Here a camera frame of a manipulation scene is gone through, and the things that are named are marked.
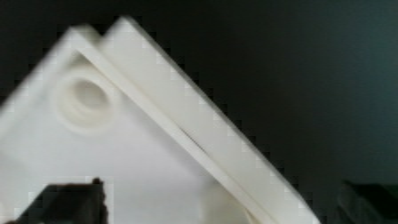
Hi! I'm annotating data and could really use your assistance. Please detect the white square table top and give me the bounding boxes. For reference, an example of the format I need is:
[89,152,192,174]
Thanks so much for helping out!
[0,26,260,224]

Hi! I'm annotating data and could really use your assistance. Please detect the white fence obstacle frame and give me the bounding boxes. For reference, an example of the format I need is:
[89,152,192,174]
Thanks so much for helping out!
[102,17,320,224]

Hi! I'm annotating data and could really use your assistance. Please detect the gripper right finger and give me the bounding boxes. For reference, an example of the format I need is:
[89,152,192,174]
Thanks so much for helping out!
[334,181,398,224]

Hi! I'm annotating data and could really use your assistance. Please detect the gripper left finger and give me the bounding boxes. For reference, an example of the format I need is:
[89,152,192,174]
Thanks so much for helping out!
[15,178,109,224]

